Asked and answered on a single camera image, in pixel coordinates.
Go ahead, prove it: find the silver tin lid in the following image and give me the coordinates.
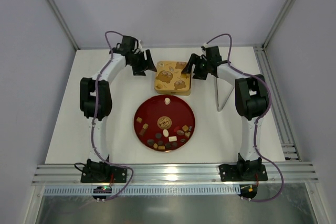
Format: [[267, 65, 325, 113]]
[[154, 61, 191, 91]]

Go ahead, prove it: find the gold chocolate tin box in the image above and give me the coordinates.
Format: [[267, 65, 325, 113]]
[[156, 90, 191, 96]]

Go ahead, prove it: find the white cone chocolate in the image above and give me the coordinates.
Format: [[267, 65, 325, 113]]
[[164, 98, 170, 105]]

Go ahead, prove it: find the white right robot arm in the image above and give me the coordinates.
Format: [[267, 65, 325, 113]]
[[182, 46, 271, 182]]

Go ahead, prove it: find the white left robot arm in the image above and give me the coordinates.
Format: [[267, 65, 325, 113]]
[[79, 35, 156, 184]]

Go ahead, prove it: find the caramel shell chocolate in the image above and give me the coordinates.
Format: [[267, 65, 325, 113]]
[[182, 125, 188, 132]]

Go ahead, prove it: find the brown oval chocolate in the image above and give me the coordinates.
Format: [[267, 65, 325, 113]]
[[176, 130, 185, 136]]

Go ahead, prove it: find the white oval chocolate lower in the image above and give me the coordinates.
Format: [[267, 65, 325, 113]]
[[163, 129, 169, 137]]

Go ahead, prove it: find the dark flat round chocolate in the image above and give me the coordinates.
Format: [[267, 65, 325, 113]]
[[155, 133, 162, 139]]

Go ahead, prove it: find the white rectangular chocolate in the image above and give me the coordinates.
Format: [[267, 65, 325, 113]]
[[169, 136, 177, 142]]

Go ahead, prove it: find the dark grey egg chocolate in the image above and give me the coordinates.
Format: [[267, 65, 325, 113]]
[[147, 139, 155, 146]]

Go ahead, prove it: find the dark square chocolate bottom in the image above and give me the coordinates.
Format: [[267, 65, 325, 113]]
[[165, 143, 172, 149]]

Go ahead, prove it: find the round red tray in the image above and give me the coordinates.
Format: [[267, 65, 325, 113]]
[[133, 95, 196, 152]]

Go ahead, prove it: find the left aluminium frame post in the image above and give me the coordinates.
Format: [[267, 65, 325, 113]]
[[45, 0, 80, 50]]

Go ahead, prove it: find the aluminium frame post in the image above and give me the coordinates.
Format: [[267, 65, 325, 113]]
[[45, 0, 80, 50], [262, 0, 296, 49]]

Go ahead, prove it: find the right side aluminium rail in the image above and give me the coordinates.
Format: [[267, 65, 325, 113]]
[[254, 46, 301, 162]]

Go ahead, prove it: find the right aluminium frame post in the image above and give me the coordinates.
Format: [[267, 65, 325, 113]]
[[262, 0, 296, 49]]

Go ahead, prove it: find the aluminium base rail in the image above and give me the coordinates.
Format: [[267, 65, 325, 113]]
[[32, 162, 318, 196]]

